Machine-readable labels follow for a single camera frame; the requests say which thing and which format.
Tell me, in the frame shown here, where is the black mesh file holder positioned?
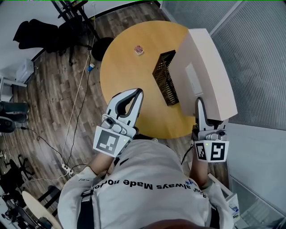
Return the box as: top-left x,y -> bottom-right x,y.
152,50 -> 179,106

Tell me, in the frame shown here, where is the black jacket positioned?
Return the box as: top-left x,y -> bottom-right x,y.
13,19 -> 59,53

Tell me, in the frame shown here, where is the black swivel chair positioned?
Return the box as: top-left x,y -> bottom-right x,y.
0,154 -> 34,195

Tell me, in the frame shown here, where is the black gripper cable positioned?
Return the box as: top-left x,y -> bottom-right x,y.
180,144 -> 194,165

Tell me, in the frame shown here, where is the white storage box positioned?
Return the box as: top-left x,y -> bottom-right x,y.
15,58 -> 34,84

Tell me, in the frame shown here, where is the black office chair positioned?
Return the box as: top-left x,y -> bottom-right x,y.
57,15 -> 94,67

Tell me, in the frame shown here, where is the cluttered work desk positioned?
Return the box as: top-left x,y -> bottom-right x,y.
0,190 -> 54,229

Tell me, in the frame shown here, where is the person's white printed shirt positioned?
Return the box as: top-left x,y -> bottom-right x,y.
57,139 -> 235,229

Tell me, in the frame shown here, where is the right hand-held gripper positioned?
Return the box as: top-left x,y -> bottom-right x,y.
192,97 -> 230,162

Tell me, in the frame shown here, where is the white desk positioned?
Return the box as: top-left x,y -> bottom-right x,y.
0,75 -> 27,103

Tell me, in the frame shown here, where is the black shoulder strap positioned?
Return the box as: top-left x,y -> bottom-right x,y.
210,205 -> 221,229
77,190 -> 94,229

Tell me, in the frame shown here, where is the round beige side table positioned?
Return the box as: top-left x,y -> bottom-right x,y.
21,191 -> 59,229

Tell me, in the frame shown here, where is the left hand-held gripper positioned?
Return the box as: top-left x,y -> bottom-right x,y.
93,88 -> 144,158

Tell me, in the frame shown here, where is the black standing fan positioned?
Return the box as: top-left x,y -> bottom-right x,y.
50,0 -> 115,61

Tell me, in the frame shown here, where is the person's right forearm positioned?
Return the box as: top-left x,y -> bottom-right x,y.
189,160 -> 212,188

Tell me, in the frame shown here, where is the white power strip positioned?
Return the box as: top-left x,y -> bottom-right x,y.
61,163 -> 74,177

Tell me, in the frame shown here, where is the black round seat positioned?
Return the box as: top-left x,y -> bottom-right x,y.
0,116 -> 16,134

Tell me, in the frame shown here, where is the person's left forearm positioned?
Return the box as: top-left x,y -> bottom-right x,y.
88,153 -> 116,176

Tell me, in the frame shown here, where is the beige cardboard box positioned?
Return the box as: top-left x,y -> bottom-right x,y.
170,28 -> 238,123

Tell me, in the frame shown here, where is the white cable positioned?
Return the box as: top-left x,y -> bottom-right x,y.
29,15 -> 97,182

